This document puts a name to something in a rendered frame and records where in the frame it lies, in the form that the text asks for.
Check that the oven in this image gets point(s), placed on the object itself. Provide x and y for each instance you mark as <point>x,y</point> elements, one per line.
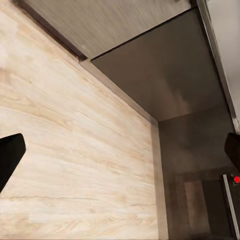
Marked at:
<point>209,204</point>

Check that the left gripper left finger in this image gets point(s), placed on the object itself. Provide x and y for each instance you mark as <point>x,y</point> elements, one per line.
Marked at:
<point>12,150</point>

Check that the dishwasher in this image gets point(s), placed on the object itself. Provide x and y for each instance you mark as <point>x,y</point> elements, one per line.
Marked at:
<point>93,27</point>

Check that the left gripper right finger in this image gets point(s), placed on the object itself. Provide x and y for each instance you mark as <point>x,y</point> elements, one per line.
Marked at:
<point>232,149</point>

